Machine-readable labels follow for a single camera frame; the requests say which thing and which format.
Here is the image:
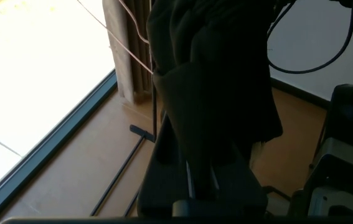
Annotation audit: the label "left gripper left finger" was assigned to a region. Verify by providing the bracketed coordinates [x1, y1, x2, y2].
[137, 114, 195, 217]

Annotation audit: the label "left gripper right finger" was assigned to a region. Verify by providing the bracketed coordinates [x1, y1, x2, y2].
[210, 141, 268, 217]

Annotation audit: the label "black shorts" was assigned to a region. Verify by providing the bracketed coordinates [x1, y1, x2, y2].
[146, 0, 285, 200]

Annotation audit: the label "pink clothes hanger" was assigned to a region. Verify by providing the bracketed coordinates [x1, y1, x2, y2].
[76, 0, 155, 75]

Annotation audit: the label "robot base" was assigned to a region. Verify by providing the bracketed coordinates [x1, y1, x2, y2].
[263, 76, 353, 217]

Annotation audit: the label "black clothes rack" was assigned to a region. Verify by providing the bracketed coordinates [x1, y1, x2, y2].
[90, 0, 167, 217]

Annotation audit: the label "brown curtain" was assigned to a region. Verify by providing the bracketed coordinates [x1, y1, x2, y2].
[102, 0, 155, 103]

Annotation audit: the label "window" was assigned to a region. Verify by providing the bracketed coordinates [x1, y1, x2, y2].
[0, 0, 118, 223]

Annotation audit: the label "black cable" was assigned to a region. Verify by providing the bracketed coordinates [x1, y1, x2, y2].
[266, 0, 353, 75]

